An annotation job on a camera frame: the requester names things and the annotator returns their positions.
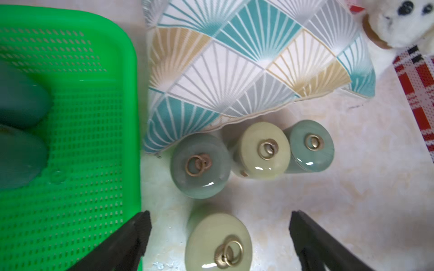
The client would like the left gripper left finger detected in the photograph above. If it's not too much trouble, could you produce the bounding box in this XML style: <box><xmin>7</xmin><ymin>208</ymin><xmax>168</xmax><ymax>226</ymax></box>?
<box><xmin>69</xmin><ymin>211</ymin><xmax>152</xmax><ymax>271</ymax></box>

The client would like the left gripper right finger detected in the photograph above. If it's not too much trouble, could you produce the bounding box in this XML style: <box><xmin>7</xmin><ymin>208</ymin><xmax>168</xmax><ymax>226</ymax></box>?
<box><xmin>289</xmin><ymin>211</ymin><xmax>372</xmax><ymax>271</ymax></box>

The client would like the beige tea canister back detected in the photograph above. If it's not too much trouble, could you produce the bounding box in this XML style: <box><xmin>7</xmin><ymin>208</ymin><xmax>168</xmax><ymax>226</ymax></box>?
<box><xmin>184</xmin><ymin>204</ymin><xmax>253</xmax><ymax>271</ymax></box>

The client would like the beige tea canister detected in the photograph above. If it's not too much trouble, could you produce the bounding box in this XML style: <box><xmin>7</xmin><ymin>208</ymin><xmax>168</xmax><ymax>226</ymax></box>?
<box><xmin>184</xmin><ymin>204</ymin><xmax>253</xmax><ymax>271</ymax></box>
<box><xmin>228</xmin><ymin>122</ymin><xmax>291</xmax><ymax>180</ymax></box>

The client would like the grey-green tea canister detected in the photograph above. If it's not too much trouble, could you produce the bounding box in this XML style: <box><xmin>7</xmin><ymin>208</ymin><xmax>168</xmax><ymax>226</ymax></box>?
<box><xmin>283</xmin><ymin>120</ymin><xmax>335</xmax><ymax>174</ymax></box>
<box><xmin>170</xmin><ymin>133</ymin><xmax>232</xmax><ymax>199</ymax></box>

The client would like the blue-grey tea canister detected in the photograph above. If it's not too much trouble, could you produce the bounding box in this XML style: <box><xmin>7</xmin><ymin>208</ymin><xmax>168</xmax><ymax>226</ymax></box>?
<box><xmin>1</xmin><ymin>124</ymin><xmax>49</xmax><ymax>190</ymax></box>
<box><xmin>1</xmin><ymin>61</ymin><xmax>52</xmax><ymax>129</ymax></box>

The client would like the blue-grey tea canister back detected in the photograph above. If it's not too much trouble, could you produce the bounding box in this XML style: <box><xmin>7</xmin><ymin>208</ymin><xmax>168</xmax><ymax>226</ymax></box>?
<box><xmin>1</xmin><ymin>61</ymin><xmax>52</xmax><ymax>129</ymax></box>

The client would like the green plastic perforated basket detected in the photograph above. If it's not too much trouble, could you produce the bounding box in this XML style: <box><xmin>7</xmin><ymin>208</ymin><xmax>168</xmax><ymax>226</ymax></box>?
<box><xmin>1</xmin><ymin>5</ymin><xmax>141</xmax><ymax>271</ymax></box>

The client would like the fan-pattern cushion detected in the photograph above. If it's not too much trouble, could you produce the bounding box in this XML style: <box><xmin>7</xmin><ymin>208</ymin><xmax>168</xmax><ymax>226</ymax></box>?
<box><xmin>142</xmin><ymin>1</ymin><xmax>376</xmax><ymax>154</ymax></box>

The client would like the white plush dog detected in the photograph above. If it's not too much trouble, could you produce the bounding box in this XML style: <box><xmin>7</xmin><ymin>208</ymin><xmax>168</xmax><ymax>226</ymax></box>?
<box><xmin>360</xmin><ymin>0</ymin><xmax>434</xmax><ymax>56</ymax></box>

